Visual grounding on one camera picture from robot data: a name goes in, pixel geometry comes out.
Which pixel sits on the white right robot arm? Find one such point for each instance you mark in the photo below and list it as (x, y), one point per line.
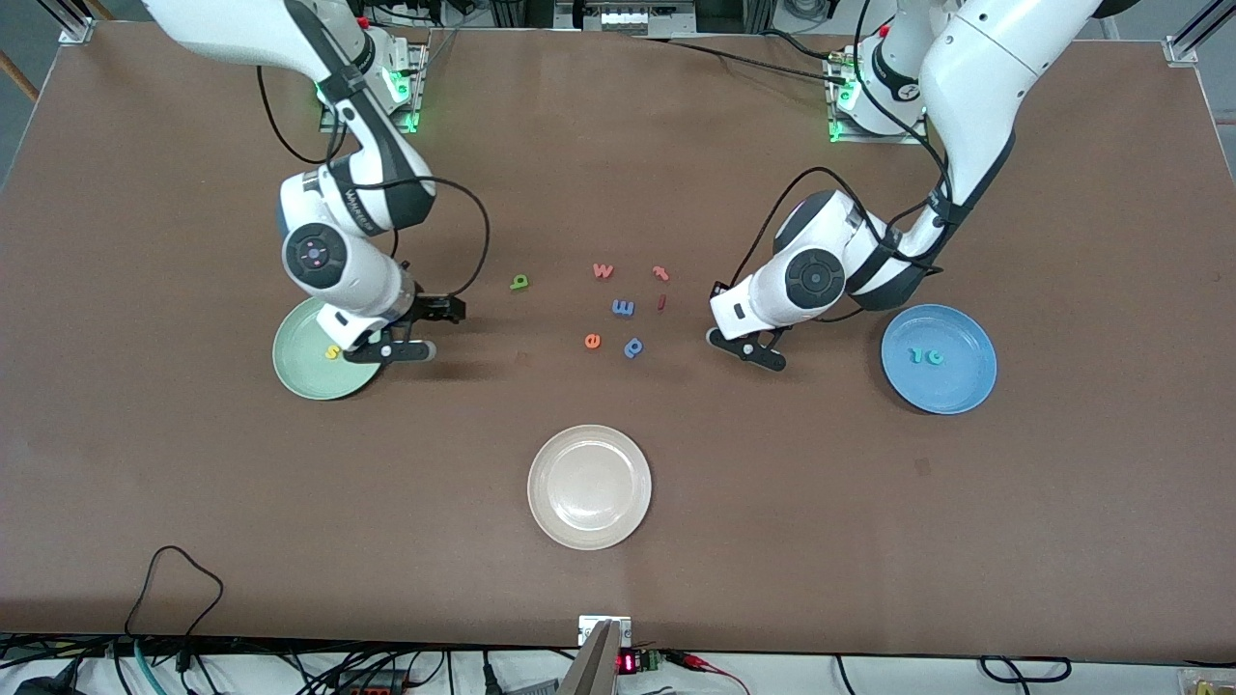
(357, 280)

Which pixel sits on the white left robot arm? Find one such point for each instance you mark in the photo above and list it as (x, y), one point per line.
(975, 87)

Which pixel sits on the green plate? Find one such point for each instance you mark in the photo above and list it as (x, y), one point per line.
(309, 372)

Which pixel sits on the blue foam letter p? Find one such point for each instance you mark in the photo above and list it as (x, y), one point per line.
(633, 347)

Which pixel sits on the blue foam letter m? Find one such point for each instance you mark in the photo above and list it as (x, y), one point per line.
(623, 308)

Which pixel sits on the beige plate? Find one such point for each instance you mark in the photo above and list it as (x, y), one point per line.
(589, 487)

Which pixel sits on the blue plate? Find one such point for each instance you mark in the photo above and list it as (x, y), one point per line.
(956, 381)

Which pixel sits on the red clip lead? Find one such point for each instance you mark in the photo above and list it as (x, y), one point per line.
(690, 660)

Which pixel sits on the red LED display module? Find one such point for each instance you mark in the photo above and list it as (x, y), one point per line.
(628, 663)

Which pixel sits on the wooden stick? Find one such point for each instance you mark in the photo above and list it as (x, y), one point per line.
(19, 75)

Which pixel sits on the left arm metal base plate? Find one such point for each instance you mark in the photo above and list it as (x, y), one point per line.
(869, 138)

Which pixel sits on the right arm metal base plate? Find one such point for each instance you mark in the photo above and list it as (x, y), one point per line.
(417, 87)

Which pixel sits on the aluminium frame with connector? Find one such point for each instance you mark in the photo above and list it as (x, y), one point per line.
(628, 17)

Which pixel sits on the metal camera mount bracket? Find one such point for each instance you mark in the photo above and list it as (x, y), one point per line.
(599, 666)

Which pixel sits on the metal table corner bracket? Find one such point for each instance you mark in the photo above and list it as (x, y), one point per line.
(1180, 51)
(75, 32)

